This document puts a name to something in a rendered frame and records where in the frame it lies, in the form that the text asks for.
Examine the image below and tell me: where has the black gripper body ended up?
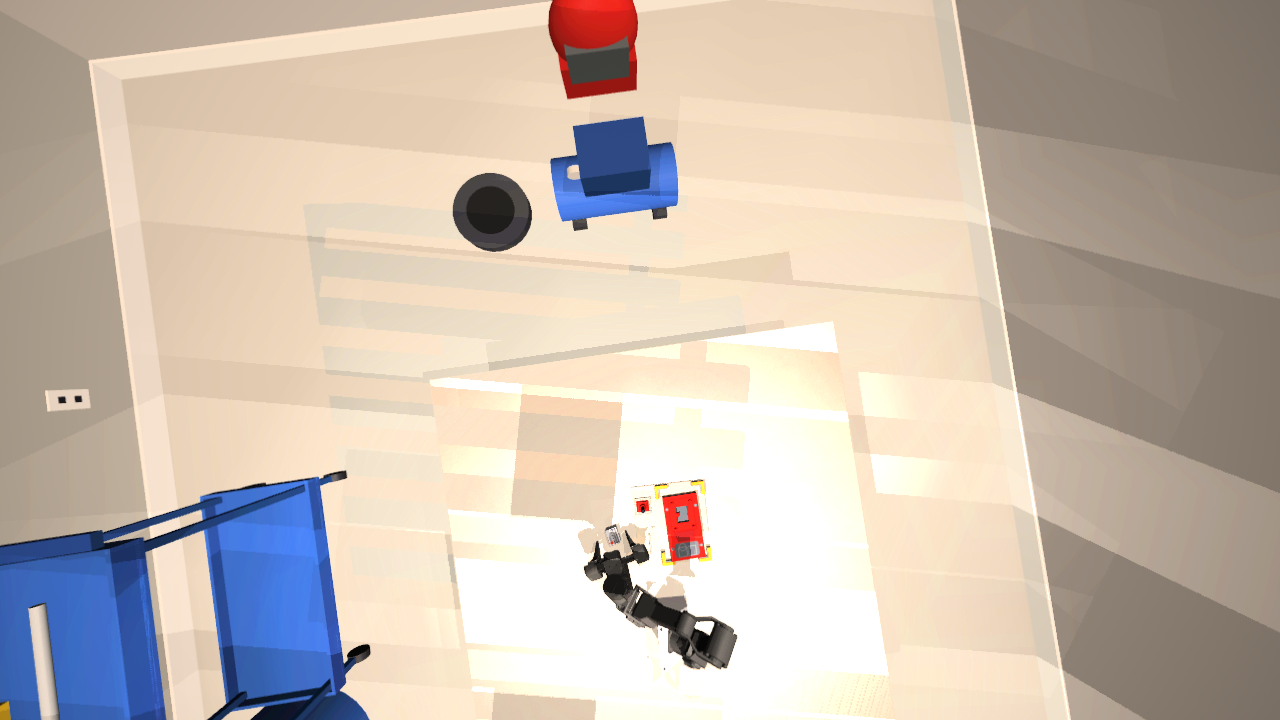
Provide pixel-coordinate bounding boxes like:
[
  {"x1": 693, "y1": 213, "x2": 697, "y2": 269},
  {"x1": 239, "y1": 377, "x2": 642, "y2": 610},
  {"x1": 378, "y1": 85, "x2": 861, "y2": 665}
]
[{"x1": 584, "y1": 544, "x2": 650, "y2": 583}]

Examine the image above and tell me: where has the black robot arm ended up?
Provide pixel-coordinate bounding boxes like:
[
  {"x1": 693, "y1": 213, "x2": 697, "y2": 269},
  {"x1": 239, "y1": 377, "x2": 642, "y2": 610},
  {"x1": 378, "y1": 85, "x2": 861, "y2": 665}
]
[{"x1": 596, "y1": 550, "x2": 739, "y2": 670}]

